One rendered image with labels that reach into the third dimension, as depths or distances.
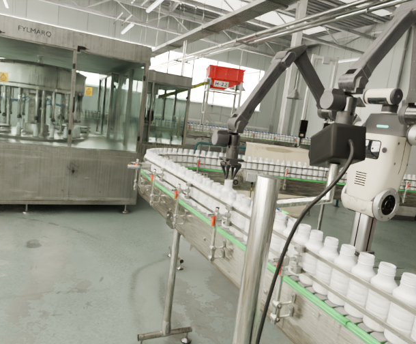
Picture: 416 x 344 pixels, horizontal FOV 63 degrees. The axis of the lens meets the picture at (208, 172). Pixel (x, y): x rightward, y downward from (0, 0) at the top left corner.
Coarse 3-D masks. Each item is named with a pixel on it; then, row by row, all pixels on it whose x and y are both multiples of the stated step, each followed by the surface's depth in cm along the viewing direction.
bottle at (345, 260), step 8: (344, 248) 93; (352, 248) 92; (344, 256) 93; (352, 256) 92; (336, 264) 94; (344, 264) 92; (352, 264) 92; (336, 272) 94; (336, 280) 94; (344, 280) 92; (336, 288) 94; (344, 288) 93; (328, 296) 96; (336, 296) 94; (336, 304) 94
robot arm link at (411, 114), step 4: (408, 108) 132; (412, 108) 131; (408, 112) 131; (412, 112) 130; (404, 116) 133; (408, 116) 131; (412, 116) 130; (408, 120) 132; (412, 120) 131; (408, 124) 134; (412, 124) 133
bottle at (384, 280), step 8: (384, 264) 85; (392, 264) 84; (384, 272) 83; (392, 272) 82; (376, 280) 84; (384, 280) 82; (392, 280) 82; (384, 288) 82; (392, 288) 81; (368, 296) 85; (376, 296) 83; (368, 304) 85; (376, 304) 83; (384, 304) 82; (376, 312) 83; (384, 312) 82; (368, 320) 84; (384, 320) 82; (376, 328) 83; (384, 328) 83
